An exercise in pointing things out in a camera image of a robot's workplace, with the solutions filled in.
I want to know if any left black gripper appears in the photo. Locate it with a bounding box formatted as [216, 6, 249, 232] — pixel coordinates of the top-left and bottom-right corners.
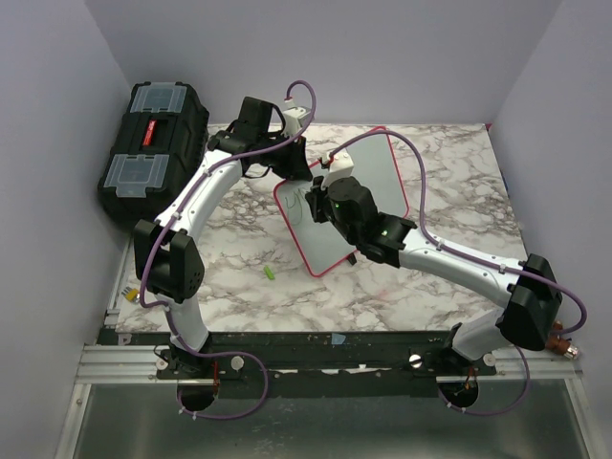
[257, 130, 313, 182]

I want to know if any pink-framed whiteboard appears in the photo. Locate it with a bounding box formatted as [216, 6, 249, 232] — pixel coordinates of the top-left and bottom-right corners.
[273, 126, 416, 277]

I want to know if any green marker cap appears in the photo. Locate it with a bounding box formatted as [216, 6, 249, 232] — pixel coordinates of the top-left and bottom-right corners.
[264, 266, 275, 280]

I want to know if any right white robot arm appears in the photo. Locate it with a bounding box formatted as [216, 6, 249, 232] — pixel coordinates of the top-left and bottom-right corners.
[305, 177, 562, 375]

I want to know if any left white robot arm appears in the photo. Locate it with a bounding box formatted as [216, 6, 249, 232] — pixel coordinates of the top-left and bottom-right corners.
[133, 96, 317, 378]

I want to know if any black plastic toolbox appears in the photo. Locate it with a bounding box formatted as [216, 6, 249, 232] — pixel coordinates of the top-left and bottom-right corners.
[97, 81, 209, 230]

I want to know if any blue tape piece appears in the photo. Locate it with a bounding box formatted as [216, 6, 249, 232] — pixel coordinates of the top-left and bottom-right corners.
[330, 333, 346, 346]

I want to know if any small yellow metal clip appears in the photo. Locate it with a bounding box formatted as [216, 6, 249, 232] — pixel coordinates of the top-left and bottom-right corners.
[120, 287, 140, 304]

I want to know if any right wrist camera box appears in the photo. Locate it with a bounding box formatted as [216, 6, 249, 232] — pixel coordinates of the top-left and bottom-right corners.
[321, 151, 354, 182]

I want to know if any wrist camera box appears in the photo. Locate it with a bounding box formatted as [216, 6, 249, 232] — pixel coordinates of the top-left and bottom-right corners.
[282, 106, 311, 138]
[321, 151, 354, 182]

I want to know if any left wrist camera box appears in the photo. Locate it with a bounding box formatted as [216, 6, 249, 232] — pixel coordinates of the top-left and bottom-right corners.
[282, 106, 311, 138]

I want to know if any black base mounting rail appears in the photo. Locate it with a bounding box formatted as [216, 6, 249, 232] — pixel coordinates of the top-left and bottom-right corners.
[98, 329, 520, 400]

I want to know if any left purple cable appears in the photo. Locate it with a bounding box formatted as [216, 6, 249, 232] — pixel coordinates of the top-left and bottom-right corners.
[139, 79, 317, 422]

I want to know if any aluminium extrusion frame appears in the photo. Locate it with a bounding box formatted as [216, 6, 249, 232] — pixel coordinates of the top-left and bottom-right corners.
[57, 247, 607, 458]

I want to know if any right cable metal connector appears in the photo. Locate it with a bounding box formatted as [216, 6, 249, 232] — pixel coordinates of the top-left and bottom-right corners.
[545, 320, 580, 361]

